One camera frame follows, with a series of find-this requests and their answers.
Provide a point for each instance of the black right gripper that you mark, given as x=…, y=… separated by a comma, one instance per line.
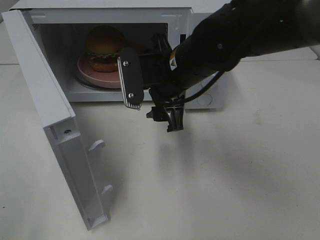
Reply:
x=150, y=71

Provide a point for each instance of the toy hamburger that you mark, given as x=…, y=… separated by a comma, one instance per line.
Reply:
x=103, y=46

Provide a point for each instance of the pink round plate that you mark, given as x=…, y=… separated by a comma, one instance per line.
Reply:
x=84, y=67

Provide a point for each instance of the round white door button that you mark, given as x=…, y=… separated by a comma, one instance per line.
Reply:
x=205, y=99

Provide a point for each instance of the white microwave door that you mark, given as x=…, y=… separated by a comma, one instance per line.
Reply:
x=58, y=121

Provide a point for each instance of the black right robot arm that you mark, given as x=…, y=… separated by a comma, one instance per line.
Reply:
x=239, y=29

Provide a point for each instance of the glass microwave turntable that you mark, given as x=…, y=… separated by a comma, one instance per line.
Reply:
x=103, y=81

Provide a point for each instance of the white microwave oven body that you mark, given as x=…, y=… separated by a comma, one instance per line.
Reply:
x=48, y=37

